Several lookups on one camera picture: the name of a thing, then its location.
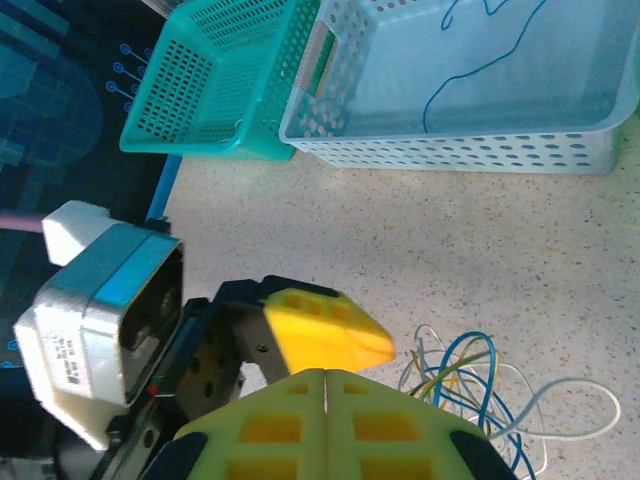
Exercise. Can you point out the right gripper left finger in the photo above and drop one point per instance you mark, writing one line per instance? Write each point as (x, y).
(280, 430)

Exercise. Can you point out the teal plastic basket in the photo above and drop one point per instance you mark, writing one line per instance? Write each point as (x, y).
(200, 75)

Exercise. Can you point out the aluminium frame post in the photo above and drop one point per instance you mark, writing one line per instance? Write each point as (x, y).
(162, 6)

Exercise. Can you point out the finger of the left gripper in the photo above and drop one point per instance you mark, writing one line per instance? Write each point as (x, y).
(325, 330)

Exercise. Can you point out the light blue plastic basket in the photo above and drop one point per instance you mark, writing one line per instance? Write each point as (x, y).
(500, 100)

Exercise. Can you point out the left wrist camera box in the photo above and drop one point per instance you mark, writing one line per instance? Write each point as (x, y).
(90, 310)

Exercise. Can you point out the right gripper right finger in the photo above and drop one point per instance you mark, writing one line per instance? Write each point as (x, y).
(380, 430)

